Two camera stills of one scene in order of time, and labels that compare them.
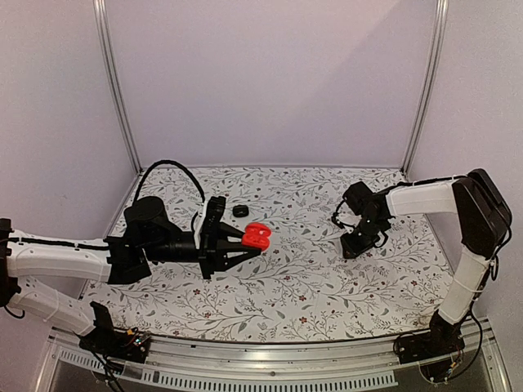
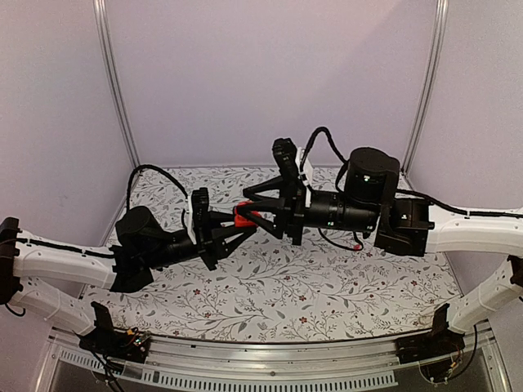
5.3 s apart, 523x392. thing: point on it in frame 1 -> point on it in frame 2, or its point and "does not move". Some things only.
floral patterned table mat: x=301 y=288 does not move
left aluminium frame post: x=109 y=57 does not move
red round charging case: x=257 y=234 -> x=242 y=220
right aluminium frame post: x=434 y=65 does not move
